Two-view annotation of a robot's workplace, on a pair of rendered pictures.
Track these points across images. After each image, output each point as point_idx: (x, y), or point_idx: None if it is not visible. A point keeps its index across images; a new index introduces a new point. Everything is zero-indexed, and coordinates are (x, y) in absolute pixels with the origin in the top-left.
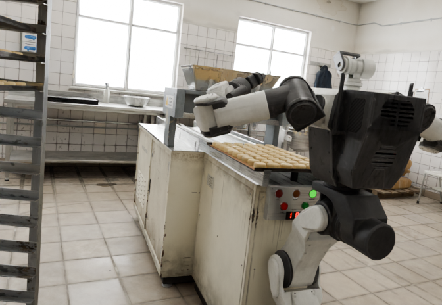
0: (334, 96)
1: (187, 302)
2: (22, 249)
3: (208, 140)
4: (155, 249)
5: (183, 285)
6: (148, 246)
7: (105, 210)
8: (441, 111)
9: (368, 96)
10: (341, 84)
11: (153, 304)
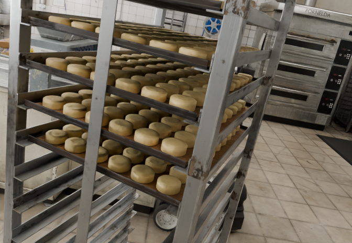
0: (236, 70)
1: (78, 205)
2: (128, 214)
3: (72, 82)
4: (25, 184)
5: (58, 197)
6: (0, 186)
7: None
8: (75, 8)
9: (252, 72)
10: (242, 66)
11: (65, 219)
